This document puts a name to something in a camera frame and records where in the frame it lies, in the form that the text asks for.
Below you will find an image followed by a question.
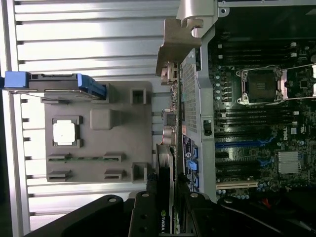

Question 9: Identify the green RAM stick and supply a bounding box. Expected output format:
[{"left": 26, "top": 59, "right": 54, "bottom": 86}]
[{"left": 48, "top": 156, "right": 124, "bottom": 163}]

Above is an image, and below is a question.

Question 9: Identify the long black expansion slot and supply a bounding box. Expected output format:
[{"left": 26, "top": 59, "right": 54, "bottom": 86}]
[
  {"left": 216, "top": 160, "right": 274, "bottom": 170},
  {"left": 216, "top": 170, "right": 261, "bottom": 177},
  {"left": 216, "top": 132, "right": 262, "bottom": 139}
]

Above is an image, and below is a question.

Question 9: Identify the green motherboard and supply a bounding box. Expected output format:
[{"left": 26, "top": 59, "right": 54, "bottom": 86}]
[{"left": 209, "top": 29, "right": 316, "bottom": 200}]

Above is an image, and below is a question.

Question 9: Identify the silver finned heat sink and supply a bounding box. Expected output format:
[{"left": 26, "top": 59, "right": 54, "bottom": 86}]
[{"left": 277, "top": 151, "right": 304, "bottom": 174}]

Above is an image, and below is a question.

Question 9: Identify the grey open PC case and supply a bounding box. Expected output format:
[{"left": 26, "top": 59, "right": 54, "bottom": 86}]
[{"left": 175, "top": 0, "right": 316, "bottom": 205}]

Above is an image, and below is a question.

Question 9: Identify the hard disk blue carrier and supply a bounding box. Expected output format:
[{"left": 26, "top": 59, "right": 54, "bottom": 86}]
[{"left": 4, "top": 71, "right": 108, "bottom": 101}]

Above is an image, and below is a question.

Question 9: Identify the silver CPU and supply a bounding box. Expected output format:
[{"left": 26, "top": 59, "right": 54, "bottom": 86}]
[{"left": 52, "top": 120, "right": 76, "bottom": 147}]

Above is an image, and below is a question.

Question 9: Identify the grey plastic parts rack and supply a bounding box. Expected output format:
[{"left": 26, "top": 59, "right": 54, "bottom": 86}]
[{"left": 40, "top": 80, "right": 154, "bottom": 184}]

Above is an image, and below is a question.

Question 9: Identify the metal socket cover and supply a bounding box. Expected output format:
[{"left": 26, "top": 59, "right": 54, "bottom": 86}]
[{"left": 278, "top": 63, "right": 316, "bottom": 100}]

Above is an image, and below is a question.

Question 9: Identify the white expansion slot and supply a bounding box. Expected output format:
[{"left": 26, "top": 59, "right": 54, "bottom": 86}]
[{"left": 216, "top": 181, "right": 258, "bottom": 190}]

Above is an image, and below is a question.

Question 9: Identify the black RAM slot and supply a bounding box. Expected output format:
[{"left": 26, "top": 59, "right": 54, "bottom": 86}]
[
  {"left": 216, "top": 108, "right": 301, "bottom": 115},
  {"left": 217, "top": 40, "right": 298, "bottom": 47},
  {"left": 216, "top": 114, "right": 301, "bottom": 120},
  {"left": 217, "top": 57, "right": 298, "bottom": 64},
  {"left": 217, "top": 46, "right": 298, "bottom": 53},
  {"left": 217, "top": 51, "right": 298, "bottom": 58},
  {"left": 216, "top": 124, "right": 301, "bottom": 132},
  {"left": 216, "top": 119, "right": 301, "bottom": 126}
]

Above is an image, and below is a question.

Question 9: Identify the silver CPU socket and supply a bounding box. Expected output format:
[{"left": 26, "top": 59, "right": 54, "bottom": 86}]
[{"left": 236, "top": 64, "right": 284, "bottom": 106}]

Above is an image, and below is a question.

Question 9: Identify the blue expansion slot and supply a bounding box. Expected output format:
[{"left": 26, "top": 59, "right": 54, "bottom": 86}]
[{"left": 214, "top": 141, "right": 275, "bottom": 150}]

